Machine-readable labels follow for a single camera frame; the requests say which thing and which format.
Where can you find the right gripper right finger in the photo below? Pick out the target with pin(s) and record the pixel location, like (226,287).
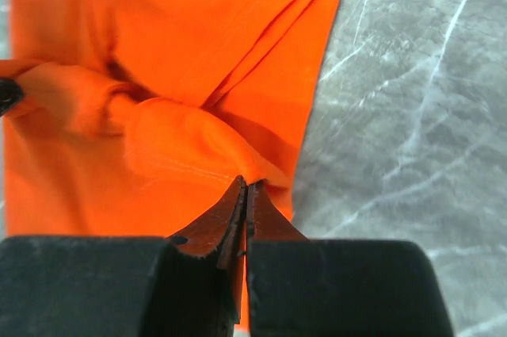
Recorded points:
(299,286)

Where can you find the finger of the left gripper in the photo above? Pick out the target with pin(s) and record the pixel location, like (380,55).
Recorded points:
(12,95)

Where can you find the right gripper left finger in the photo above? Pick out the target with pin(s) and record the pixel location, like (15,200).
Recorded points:
(187,284)

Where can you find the orange t shirt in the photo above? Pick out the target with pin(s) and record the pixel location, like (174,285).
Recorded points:
(138,114)

